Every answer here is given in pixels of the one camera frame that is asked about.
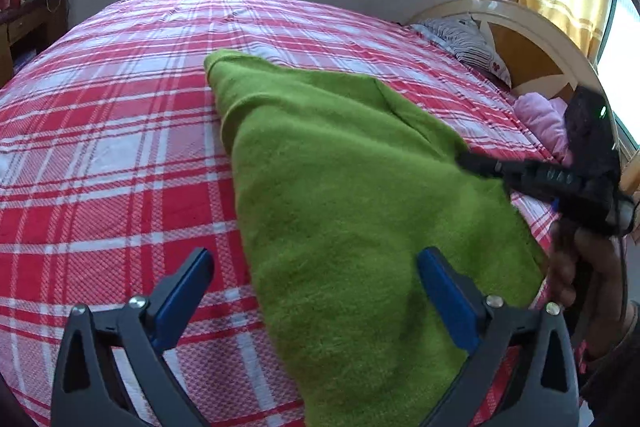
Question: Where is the pink cloth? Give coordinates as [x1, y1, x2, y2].
[514, 93, 571, 158]

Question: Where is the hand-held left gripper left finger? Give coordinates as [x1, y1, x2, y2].
[50, 248, 216, 427]

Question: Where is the red plaid bed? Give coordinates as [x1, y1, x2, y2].
[0, 0, 576, 427]

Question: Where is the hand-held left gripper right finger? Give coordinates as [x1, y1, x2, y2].
[416, 247, 581, 427]

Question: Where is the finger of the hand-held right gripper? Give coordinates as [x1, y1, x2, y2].
[457, 149, 567, 204]

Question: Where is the cream wooden headboard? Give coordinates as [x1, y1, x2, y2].
[410, 0, 640, 195]

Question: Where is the grey striped pillow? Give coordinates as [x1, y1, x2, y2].
[412, 17, 512, 88]

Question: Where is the person's right forearm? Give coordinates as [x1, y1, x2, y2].
[577, 302, 640, 427]

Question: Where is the brown wooden desk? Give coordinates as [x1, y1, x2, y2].
[0, 0, 69, 88]

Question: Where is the green orange striped knit sweater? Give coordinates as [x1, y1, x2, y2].
[204, 49, 548, 427]

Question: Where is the person's right hand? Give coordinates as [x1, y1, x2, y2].
[547, 223, 627, 354]

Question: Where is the bright side window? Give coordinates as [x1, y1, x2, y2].
[597, 0, 640, 148]

